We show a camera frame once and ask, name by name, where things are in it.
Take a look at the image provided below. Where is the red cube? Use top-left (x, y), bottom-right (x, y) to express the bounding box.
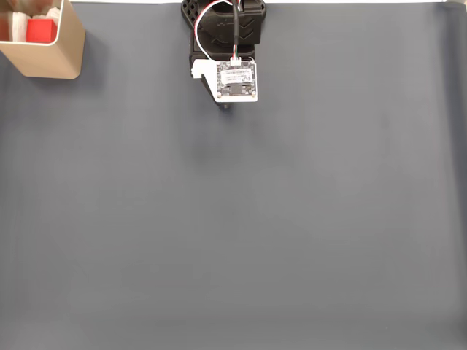
top-left (26, 18), bottom-right (58, 44)

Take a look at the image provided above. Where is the tan open box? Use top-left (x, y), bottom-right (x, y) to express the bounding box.
top-left (0, 0), bottom-right (86, 79)

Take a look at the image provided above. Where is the gray table mat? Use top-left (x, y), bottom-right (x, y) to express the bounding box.
top-left (0, 1), bottom-right (467, 350)

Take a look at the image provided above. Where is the white foam padding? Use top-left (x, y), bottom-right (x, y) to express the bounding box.
top-left (10, 6), bottom-right (61, 42)

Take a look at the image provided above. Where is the black camera cable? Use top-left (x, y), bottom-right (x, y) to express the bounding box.
top-left (230, 0), bottom-right (242, 66)

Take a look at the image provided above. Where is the white red servo wire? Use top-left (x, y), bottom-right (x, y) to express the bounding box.
top-left (193, 0), bottom-right (234, 61)

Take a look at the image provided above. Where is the camera board on white mount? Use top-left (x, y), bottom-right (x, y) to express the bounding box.
top-left (190, 58), bottom-right (259, 103)

